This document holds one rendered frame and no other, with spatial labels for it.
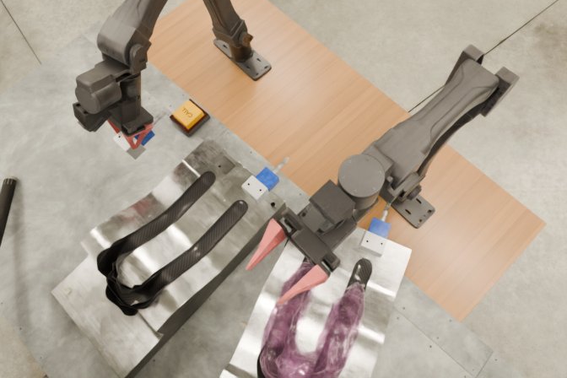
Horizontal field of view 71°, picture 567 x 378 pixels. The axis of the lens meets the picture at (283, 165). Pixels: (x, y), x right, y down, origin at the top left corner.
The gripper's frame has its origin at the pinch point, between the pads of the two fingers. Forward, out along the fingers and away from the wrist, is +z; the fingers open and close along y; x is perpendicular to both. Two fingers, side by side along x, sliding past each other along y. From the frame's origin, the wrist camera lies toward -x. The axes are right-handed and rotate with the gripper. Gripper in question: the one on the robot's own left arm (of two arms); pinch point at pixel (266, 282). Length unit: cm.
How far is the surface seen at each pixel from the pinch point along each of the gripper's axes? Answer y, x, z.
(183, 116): -53, 36, -11
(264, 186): -20.2, 28.1, -12.8
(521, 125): 12, 124, -136
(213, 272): -14.0, 30.2, 7.9
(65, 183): -62, 38, 24
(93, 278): -33, 32, 29
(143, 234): -30.5, 28.1, 14.1
